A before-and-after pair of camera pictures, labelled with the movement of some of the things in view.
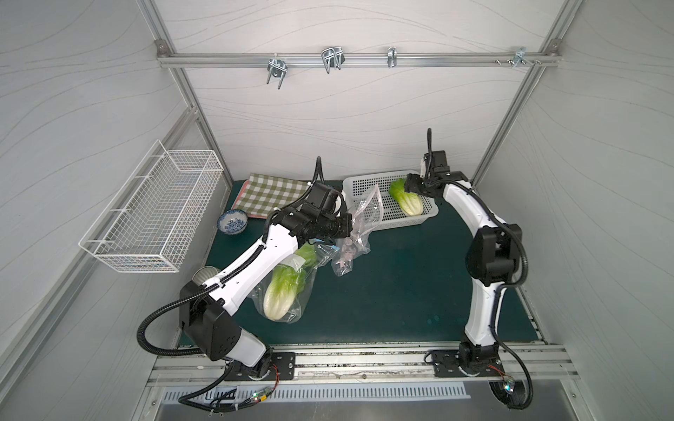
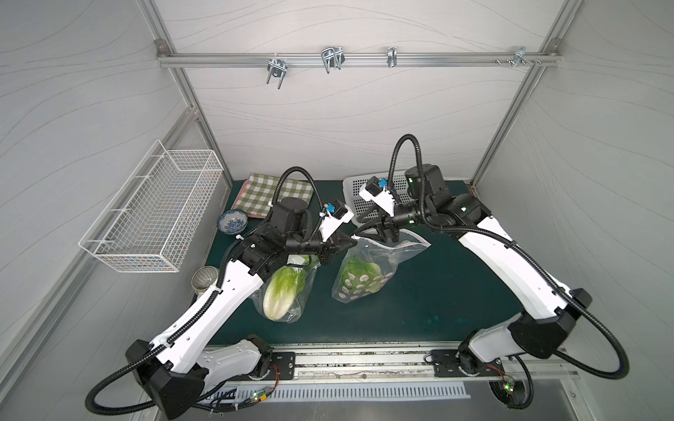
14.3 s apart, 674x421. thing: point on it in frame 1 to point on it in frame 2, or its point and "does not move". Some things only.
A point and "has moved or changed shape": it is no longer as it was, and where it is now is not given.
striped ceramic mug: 204,274 does not move
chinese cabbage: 285,282 does not move
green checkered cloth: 263,194 does not move
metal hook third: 391,57 does not move
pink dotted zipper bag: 367,215 has moved or changed shape
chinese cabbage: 412,203 has moved or changed shape
